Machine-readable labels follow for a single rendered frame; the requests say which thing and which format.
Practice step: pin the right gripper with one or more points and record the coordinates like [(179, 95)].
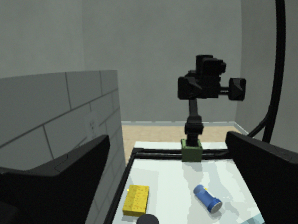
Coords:
[(189, 89)]

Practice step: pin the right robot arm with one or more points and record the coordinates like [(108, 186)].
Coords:
[(210, 67)]

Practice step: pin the blue ribbed bottle cap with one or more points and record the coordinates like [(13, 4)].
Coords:
[(214, 206)]

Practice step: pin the brown jar with black cap and white label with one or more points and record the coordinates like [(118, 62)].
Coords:
[(147, 219)]

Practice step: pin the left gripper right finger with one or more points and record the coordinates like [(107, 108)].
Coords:
[(271, 175)]

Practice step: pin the yellow sponge block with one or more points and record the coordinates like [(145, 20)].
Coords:
[(136, 200)]

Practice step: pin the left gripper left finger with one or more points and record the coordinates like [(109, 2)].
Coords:
[(60, 191)]

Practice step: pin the translucent blue pill bottle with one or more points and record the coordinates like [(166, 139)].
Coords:
[(203, 195)]

